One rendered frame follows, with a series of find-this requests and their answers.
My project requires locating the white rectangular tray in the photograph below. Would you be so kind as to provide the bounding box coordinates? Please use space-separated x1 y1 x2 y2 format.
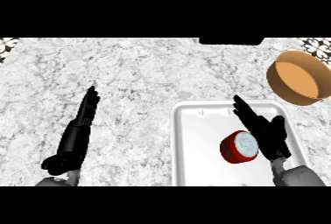
169 100 310 187

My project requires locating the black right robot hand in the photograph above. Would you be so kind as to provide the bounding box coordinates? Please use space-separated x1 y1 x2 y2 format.
231 94 292 162

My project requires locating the red can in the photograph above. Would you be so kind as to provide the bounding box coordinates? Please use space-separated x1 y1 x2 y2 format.
218 129 261 165

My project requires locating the orange-brown round pot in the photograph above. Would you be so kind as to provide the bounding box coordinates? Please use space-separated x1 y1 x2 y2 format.
264 50 331 107

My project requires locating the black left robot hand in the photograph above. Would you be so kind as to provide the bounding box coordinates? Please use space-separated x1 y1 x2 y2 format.
39 85 101 177

